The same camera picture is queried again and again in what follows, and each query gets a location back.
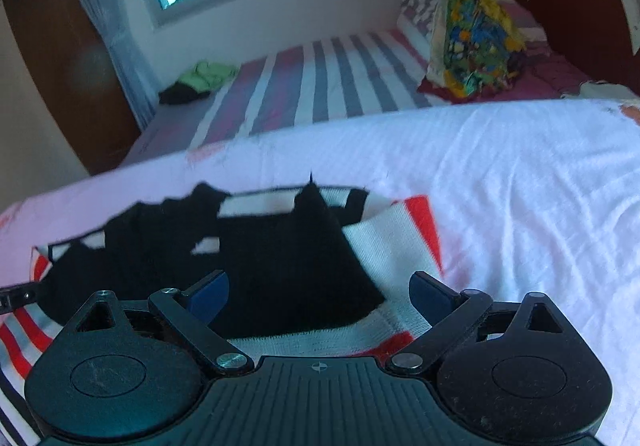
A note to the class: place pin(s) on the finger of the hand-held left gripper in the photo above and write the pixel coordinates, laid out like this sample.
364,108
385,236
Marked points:
20,298

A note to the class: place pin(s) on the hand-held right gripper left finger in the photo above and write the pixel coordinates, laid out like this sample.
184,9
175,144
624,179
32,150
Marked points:
212,298

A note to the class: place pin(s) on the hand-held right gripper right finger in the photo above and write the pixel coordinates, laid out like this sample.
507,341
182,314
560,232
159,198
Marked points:
430,293

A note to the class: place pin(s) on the striped knit sweater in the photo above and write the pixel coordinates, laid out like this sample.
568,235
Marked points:
300,251

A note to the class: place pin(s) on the floral bed sheet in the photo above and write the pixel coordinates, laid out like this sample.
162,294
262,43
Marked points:
525,201

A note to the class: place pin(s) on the dark clothing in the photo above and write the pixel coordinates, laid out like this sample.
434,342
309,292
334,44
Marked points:
180,94

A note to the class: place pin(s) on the green clothing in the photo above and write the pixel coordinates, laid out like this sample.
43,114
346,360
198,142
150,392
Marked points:
210,73

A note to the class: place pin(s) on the striped bed sheet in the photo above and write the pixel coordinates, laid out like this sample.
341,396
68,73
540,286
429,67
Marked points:
325,75

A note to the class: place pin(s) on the brown wooden door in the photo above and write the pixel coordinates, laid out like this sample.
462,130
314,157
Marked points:
55,50

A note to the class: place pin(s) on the colourful patterned pillow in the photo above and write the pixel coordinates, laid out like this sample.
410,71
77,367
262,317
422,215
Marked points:
470,40

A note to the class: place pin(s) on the grey curtain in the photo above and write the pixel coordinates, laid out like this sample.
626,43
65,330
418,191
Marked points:
110,25

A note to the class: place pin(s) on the striped pillow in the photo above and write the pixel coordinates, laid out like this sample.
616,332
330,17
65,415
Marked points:
417,5

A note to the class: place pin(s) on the red and white headboard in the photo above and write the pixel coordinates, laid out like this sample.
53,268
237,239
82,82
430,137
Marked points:
580,0

